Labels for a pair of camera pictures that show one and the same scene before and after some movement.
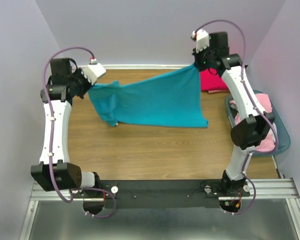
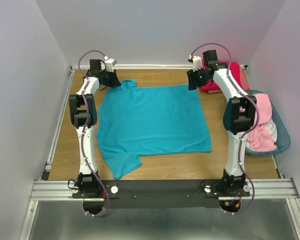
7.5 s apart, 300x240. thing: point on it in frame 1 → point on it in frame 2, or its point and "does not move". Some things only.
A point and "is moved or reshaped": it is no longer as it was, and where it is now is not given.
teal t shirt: (173, 99) is moved or reshaped
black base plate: (162, 193) does not move
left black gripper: (88, 84) → (114, 82)
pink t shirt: (268, 143) does not move
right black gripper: (196, 56) → (191, 76)
